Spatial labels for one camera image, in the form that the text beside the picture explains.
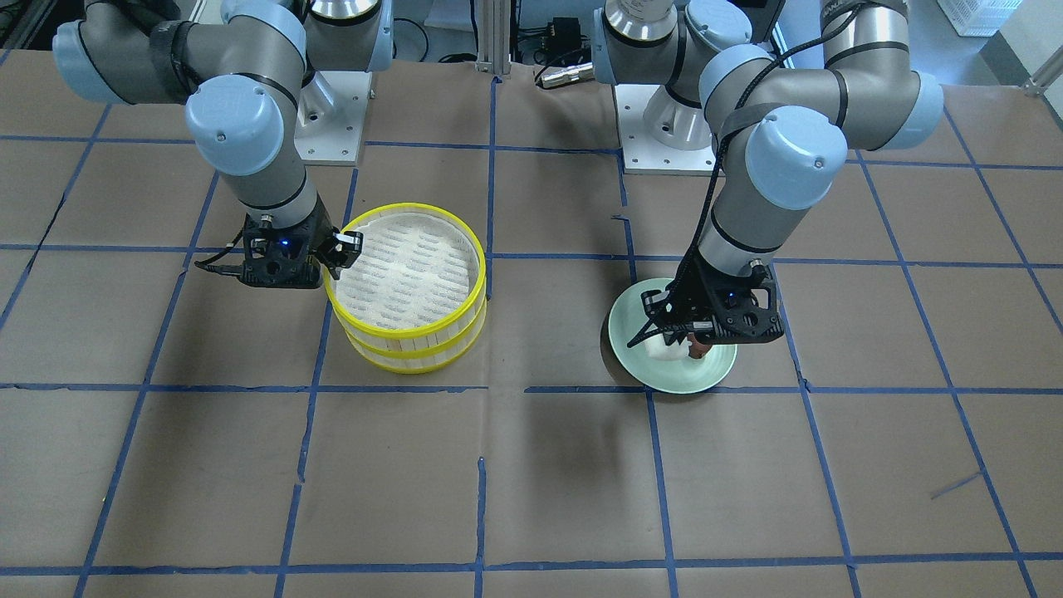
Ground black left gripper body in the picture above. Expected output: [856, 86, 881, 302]
[628, 257, 786, 348]

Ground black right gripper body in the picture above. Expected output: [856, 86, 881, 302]
[239, 208, 364, 289]

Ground yellow rimmed steamer layer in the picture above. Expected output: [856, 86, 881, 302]
[326, 202, 486, 338]
[340, 300, 488, 375]

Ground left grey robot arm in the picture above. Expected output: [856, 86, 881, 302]
[591, 1, 944, 347]

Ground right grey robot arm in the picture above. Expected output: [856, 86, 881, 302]
[52, 1, 394, 289]

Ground brown bun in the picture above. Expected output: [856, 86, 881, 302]
[687, 334, 713, 360]

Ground mint green plate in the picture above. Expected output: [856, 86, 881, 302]
[608, 277, 739, 395]

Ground black power adapter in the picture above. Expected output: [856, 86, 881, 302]
[543, 17, 583, 54]

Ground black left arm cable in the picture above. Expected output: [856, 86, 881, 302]
[664, 0, 881, 317]

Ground aluminium frame post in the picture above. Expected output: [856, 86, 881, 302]
[471, 1, 517, 79]

